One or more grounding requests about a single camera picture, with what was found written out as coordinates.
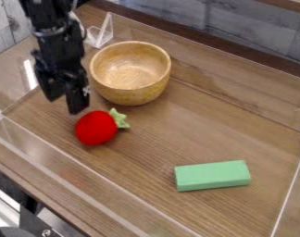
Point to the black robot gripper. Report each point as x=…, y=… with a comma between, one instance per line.
x=58, y=66

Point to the red plush strawberry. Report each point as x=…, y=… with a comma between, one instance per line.
x=98, y=126

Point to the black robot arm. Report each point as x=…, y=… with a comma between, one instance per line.
x=49, y=14

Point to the wooden bowl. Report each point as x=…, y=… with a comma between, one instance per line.
x=130, y=72

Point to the clear acrylic triangular stand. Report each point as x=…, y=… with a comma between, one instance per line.
x=98, y=36

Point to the green foam block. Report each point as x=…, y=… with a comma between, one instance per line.
x=211, y=175

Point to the clear acrylic tray wall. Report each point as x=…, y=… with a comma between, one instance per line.
x=99, y=208

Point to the black metal bracket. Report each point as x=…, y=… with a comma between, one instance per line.
x=33, y=225

